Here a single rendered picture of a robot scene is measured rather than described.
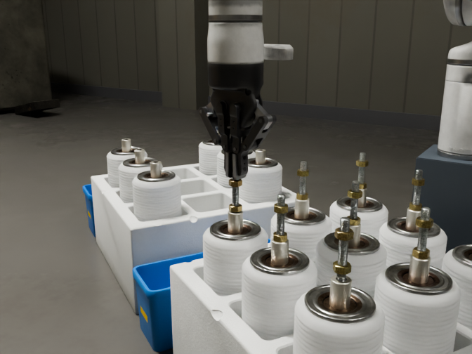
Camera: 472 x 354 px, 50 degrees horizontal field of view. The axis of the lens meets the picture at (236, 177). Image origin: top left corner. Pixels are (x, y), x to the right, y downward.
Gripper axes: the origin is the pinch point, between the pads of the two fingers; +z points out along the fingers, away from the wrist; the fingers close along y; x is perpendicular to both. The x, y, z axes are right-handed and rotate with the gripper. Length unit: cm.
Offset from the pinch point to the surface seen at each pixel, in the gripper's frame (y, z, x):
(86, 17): -326, -26, 174
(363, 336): 26.6, 10.9, -9.8
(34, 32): -284, -15, 110
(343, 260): 22.7, 4.7, -7.9
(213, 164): -42, 15, 36
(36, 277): -55, 35, -7
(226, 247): 2.2, 10.7, -4.3
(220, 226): -2.2, 9.8, -0.9
